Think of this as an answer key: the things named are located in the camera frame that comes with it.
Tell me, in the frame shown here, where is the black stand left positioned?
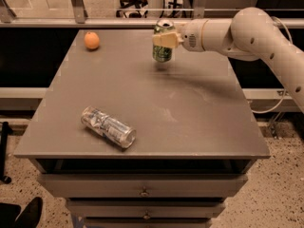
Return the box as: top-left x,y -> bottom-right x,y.
0,122 -> 12,184

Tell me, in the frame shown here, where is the top drawer knob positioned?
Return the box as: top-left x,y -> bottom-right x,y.
140,187 -> 150,198

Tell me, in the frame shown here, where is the drawer knob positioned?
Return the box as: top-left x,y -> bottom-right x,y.
142,211 -> 151,220
140,187 -> 150,198

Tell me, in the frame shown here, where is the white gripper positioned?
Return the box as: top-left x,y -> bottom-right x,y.
152,19 -> 207,52

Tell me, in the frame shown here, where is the black office chair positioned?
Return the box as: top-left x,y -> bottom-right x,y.
116,0 -> 148,18

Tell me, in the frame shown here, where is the metal railing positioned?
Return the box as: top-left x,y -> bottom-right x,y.
0,0 -> 303,29

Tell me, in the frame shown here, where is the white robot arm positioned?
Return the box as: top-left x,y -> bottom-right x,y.
152,8 -> 304,112

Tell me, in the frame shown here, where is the orange fruit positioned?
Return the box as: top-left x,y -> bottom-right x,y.
84,32 -> 100,49

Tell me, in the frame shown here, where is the silver redbull can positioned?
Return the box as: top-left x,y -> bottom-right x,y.
81,106 -> 136,149

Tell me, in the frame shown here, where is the green soda can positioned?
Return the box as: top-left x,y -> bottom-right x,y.
153,19 -> 175,63

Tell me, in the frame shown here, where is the grey drawer cabinet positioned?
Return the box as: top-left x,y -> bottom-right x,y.
15,29 -> 269,228

